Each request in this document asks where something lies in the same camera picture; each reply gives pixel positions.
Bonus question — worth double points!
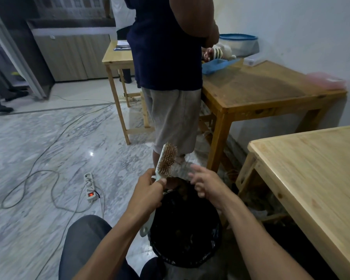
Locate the person's left forearm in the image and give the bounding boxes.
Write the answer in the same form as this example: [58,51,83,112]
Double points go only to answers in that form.
[73,212,152,280]

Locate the person's black shoe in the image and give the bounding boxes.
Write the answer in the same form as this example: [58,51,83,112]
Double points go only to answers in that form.
[140,257,167,280]

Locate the blue plastic tray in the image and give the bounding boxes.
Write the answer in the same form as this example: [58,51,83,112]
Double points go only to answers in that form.
[201,57,241,75]

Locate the grey trash bin black liner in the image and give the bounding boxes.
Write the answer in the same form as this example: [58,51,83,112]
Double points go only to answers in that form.
[149,177,224,280]

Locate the dark brown wooden table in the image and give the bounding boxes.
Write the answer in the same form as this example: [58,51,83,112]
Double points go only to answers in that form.
[199,59,348,184]

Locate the small white box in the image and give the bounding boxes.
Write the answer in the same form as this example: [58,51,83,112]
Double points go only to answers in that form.
[243,56,268,67]

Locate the wood grain kitchen cabinet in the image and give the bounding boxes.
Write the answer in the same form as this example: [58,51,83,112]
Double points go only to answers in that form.
[28,19,119,82]

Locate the grey floor cable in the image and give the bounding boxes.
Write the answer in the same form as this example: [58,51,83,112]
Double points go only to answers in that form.
[1,103,114,213]

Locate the person's left hand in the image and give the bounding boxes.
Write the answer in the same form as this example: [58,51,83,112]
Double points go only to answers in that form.
[128,168,167,222]

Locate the white power strip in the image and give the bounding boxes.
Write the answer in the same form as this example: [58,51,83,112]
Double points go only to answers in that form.
[84,172,99,203]

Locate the clear container blue lid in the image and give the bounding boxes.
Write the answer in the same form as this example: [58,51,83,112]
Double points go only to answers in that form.
[219,33,259,58]

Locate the striped plush toy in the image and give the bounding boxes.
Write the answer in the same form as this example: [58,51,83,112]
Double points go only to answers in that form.
[203,45,237,62]

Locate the pink plastic box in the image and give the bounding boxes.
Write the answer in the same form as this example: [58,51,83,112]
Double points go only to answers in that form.
[306,72,347,91]

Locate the person's right forearm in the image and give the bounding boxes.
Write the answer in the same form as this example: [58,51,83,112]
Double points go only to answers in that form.
[221,195,313,280]

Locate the grey refrigerator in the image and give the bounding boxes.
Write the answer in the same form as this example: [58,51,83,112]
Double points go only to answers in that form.
[0,0,54,100]

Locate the person's right hand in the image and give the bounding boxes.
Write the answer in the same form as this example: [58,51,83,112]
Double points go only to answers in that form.
[188,164,237,210]

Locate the small light wooden table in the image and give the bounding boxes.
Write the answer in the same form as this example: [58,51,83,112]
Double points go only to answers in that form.
[102,40,155,145]

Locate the papers with pen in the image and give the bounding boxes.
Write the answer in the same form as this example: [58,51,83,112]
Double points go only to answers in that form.
[114,40,132,51]

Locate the person's left leg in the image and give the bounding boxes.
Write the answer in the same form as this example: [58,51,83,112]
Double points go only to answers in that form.
[59,215,140,280]

